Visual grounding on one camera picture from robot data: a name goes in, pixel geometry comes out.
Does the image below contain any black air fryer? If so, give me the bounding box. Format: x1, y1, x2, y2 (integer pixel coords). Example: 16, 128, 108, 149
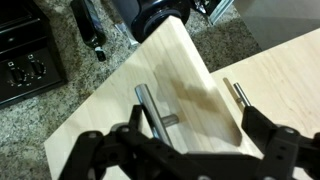
110, 0, 192, 47

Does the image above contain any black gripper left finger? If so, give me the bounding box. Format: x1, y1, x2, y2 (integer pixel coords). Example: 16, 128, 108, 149
58, 104, 201, 180

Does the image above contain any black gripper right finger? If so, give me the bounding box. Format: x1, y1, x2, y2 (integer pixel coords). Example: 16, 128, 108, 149
241, 105, 320, 180

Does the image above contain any silver bar door handle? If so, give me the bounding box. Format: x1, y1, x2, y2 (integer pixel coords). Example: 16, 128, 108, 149
232, 82, 253, 108
134, 83, 180, 148

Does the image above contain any black stove knob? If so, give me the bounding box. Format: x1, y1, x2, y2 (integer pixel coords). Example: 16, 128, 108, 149
8, 68, 28, 87
29, 59, 48, 78

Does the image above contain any light wood cabinet door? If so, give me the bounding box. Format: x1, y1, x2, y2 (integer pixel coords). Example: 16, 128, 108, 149
44, 15, 264, 180
210, 28, 320, 180

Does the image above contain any black electric stove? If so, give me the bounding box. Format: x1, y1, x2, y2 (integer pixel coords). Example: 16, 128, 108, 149
0, 0, 69, 108

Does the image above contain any dark olive oil bottle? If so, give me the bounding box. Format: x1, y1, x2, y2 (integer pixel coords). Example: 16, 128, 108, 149
70, 0, 108, 63

